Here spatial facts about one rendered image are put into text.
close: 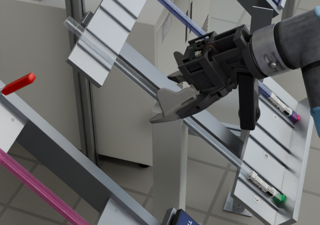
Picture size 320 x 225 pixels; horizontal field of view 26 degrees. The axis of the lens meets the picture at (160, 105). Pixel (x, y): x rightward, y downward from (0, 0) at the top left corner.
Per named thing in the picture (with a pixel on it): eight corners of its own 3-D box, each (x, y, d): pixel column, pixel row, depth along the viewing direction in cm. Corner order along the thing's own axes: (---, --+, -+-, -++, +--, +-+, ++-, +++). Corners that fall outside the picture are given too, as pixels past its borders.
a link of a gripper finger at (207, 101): (172, 102, 113) (216, 73, 112) (178, 110, 114) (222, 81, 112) (176, 115, 109) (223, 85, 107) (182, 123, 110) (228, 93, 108)
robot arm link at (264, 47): (300, 49, 108) (294, 82, 102) (274, 58, 110) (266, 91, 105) (277, 12, 105) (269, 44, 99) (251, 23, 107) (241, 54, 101)
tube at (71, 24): (279, 198, 127) (284, 196, 126) (278, 204, 126) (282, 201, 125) (65, 19, 113) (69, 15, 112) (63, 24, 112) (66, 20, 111)
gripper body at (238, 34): (185, 41, 113) (248, 15, 106) (212, 79, 117) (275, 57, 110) (173, 70, 108) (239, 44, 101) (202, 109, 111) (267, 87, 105)
